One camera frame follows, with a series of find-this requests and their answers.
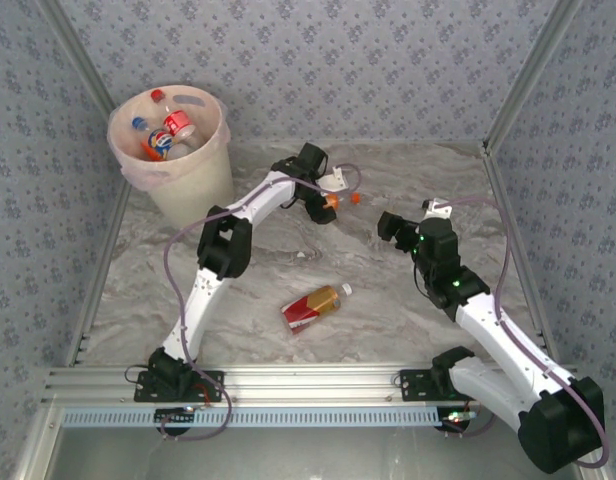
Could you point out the red label cola bottle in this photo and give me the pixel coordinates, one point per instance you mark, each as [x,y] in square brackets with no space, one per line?
[175,121]

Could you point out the blue cap cola bottle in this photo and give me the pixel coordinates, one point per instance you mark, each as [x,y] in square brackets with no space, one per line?
[160,142]

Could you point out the orange label brown cap bottle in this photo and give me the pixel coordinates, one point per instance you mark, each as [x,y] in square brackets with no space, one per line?
[148,151]

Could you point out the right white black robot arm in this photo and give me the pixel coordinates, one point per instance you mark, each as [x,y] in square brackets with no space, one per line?
[483,335]

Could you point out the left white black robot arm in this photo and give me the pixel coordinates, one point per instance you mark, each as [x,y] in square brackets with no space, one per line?
[200,310]

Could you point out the pink plastic bin liner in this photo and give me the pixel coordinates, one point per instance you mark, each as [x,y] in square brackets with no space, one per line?
[208,125]

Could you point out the beige waste bin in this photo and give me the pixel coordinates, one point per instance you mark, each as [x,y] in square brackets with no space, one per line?
[198,195]

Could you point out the red gold label bottle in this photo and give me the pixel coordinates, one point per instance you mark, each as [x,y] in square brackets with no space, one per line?
[308,307]

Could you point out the black controller board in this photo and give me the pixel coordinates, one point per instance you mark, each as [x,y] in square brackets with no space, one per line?
[174,415]
[450,425]

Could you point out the aluminium table side rail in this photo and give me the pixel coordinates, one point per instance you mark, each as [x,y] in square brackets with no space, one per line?
[108,235]
[499,185]

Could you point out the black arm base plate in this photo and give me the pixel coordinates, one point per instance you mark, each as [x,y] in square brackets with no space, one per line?
[413,387]
[143,395]

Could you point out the aluminium mounting rail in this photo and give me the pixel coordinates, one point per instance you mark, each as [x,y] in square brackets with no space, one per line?
[313,385]

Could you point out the aluminium frame post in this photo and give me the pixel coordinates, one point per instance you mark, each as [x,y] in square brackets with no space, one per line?
[532,70]
[74,45]

